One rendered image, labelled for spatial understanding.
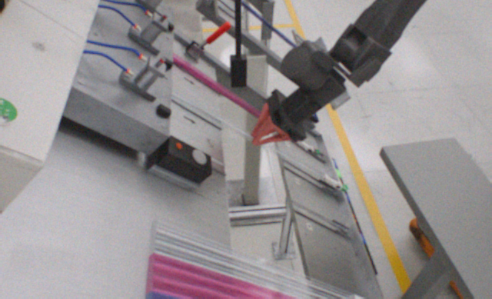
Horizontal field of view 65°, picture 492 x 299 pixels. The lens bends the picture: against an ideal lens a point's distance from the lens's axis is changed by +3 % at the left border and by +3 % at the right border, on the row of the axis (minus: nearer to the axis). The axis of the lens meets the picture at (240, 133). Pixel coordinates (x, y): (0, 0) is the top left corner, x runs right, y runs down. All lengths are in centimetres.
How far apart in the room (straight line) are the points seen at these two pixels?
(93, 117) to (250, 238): 129
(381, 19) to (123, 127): 42
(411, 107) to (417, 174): 124
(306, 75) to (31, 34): 38
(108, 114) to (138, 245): 16
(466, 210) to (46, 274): 104
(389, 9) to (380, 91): 185
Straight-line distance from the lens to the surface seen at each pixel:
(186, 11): 187
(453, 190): 124
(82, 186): 46
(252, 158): 150
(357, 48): 67
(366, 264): 87
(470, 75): 286
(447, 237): 113
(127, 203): 48
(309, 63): 61
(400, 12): 67
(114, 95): 48
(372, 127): 223
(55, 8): 51
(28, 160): 35
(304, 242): 73
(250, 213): 137
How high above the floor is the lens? 148
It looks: 45 degrees down
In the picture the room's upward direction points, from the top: straight up
